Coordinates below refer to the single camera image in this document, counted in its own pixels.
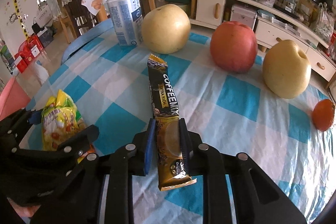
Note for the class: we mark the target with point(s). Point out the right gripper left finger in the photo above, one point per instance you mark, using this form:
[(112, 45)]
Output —
[(99, 189)]

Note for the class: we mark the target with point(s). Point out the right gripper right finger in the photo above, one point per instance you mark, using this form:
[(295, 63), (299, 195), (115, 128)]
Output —
[(235, 188)]

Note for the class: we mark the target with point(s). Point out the yellow red snack packet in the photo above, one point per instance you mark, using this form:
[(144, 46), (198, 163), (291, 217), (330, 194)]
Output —
[(61, 120)]

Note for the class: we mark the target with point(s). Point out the coffeemix sachet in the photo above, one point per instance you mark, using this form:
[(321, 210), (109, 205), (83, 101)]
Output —
[(172, 147)]

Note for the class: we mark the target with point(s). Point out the pink plastic bin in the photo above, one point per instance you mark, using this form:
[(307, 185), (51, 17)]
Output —
[(12, 98)]

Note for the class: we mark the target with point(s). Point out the blue white checkered tablecloth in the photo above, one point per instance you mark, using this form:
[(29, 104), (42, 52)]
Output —
[(233, 113)]

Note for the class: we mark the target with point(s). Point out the orange tangerine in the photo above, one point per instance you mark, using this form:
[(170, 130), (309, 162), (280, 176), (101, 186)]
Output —
[(323, 115)]

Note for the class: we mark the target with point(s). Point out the yellow pear right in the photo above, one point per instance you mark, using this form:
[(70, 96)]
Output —
[(286, 70)]

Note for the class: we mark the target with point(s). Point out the yellow pear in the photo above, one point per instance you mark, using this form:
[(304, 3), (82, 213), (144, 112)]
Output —
[(166, 29), (286, 70)]

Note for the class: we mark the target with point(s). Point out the red apple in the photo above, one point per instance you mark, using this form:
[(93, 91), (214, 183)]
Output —
[(233, 47)]

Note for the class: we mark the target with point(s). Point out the dark wooden chair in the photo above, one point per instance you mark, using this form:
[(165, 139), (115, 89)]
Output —
[(80, 17)]

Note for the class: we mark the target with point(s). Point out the yellow pear left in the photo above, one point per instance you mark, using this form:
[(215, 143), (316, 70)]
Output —
[(166, 29)]

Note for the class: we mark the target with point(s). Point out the white milk bottle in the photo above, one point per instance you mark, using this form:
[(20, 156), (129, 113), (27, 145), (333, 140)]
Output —
[(127, 20)]

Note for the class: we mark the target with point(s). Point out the white tv cabinet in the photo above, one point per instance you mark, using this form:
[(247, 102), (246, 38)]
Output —
[(270, 27)]

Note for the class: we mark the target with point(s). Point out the giraffe height wall sticker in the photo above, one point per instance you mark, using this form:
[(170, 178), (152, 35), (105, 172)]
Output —
[(18, 14)]

